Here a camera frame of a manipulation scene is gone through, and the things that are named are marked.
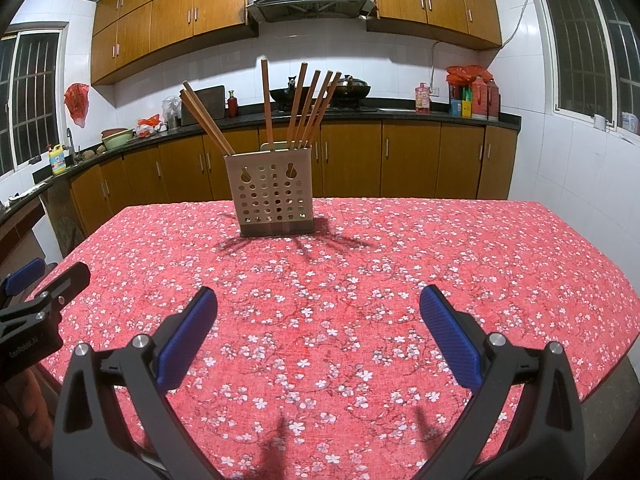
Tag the red crumpled plastic bag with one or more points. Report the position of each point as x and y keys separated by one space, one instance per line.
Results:
x=467 y=74

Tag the black open wok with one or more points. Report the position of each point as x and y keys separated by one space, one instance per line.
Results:
x=280 y=96

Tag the barred window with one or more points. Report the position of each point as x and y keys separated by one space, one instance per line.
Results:
x=585 y=45
x=30 y=95

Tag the white cup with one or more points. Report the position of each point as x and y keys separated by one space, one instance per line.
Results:
x=602 y=122

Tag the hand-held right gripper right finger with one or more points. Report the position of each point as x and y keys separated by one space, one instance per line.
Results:
x=450 y=340

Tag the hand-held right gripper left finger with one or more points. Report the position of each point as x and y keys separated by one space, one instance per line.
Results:
x=187 y=340

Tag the metal faucet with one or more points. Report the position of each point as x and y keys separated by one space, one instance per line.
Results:
x=71 y=145

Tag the beige perforated chopstick holder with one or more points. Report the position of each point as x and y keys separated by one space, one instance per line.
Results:
x=270 y=195

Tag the blue and yellow box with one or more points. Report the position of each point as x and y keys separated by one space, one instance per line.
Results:
x=461 y=108

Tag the red hanging plastic bag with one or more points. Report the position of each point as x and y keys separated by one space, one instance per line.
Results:
x=76 y=102

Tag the gas stove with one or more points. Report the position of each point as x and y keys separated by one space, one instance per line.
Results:
x=355 y=106

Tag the person's left hand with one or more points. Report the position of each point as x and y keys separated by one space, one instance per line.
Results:
x=27 y=405

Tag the wooden base cabinets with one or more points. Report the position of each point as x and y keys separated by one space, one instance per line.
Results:
x=410 y=160

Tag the stacked bowls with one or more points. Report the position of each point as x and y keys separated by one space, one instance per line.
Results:
x=117 y=139

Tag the orange plastic bag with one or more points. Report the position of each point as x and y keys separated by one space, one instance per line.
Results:
x=149 y=124

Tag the red floral tablecloth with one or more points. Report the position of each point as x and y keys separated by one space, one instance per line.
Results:
x=350 y=360

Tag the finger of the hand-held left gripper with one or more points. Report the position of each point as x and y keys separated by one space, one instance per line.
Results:
x=25 y=270
x=70 y=280

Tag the black lidded wok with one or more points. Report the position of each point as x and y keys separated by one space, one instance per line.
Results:
x=355 y=89

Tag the clear plastic bag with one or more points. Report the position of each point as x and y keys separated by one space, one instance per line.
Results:
x=171 y=110

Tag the pink bottle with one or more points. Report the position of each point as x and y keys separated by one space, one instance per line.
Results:
x=422 y=99

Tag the black kitchen countertop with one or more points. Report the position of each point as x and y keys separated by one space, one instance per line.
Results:
x=400 y=114

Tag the red bottle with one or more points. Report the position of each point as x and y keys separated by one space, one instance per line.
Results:
x=233 y=105

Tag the yellow detergent bottle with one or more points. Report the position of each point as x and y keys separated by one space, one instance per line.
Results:
x=58 y=160

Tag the dark wooden cutting board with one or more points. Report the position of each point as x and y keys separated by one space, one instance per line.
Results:
x=212 y=102

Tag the clear plastic container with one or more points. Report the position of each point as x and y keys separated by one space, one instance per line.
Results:
x=631 y=122

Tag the wooden wall cabinets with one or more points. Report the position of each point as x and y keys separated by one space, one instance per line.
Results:
x=220 y=5

